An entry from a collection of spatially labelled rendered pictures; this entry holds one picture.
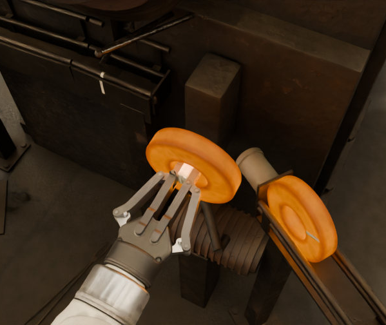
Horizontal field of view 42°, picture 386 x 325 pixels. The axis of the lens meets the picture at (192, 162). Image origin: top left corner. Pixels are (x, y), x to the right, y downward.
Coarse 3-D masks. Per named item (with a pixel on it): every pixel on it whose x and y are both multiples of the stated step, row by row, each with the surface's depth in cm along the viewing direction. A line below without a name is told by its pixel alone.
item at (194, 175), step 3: (192, 171) 76; (195, 171) 76; (198, 171) 77; (192, 174) 76; (195, 174) 76; (198, 174) 76; (189, 177) 76; (192, 177) 76; (195, 177) 76; (198, 177) 77; (192, 180) 76; (195, 180) 76; (192, 183) 76; (195, 183) 77; (192, 186) 75; (195, 186) 75; (189, 189) 75; (192, 189) 75; (189, 192) 75
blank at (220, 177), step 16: (176, 128) 75; (160, 144) 75; (176, 144) 73; (192, 144) 72; (208, 144) 73; (160, 160) 79; (176, 160) 76; (192, 160) 74; (208, 160) 72; (224, 160) 73; (208, 176) 76; (224, 176) 73; (240, 176) 77; (208, 192) 80; (224, 192) 78
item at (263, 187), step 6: (282, 174) 91; (288, 174) 91; (270, 180) 91; (276, 180) 91; (258, 186) 90; (264, 186) 90; (258, 192) 91; (264, 192) 92; (258, 198) 93; (264, 198) 94
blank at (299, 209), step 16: (288, 176) 87; (272, 192) 90; (288, 192) 84; (304, 192) 82; (272, 208) 93; (288, 208) 90; (304, 208) 81; (320, 208) 81; (288, 224) 91; (304, 224) 84; (320, 224) 80; (304, 240) 86; (320, 240) 81; (336, 240) 82; (304, 256) 89; (320, 256) 84
